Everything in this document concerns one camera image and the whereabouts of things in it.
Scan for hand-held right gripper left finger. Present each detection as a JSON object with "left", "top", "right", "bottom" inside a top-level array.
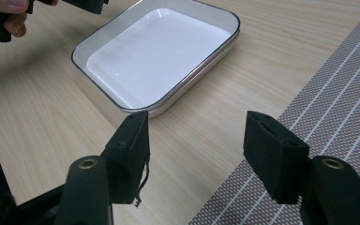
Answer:
[{"left": 100, "top": 110, "right": 152, "bottom": 208}]

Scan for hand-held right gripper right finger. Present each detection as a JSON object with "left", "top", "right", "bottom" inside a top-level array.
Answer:
[{"left": 242, "top": 110, "right": 311, "bottom": 206}]

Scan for white square tray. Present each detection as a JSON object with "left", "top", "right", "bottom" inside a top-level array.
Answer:
[{"left": 70, "top": 0, "right": 242, "bottom": 119}]

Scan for grey striped placemat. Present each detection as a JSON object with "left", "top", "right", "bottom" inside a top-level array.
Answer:
[{"left": 188, "top": 0, "right": 360, "bottom": 225}]

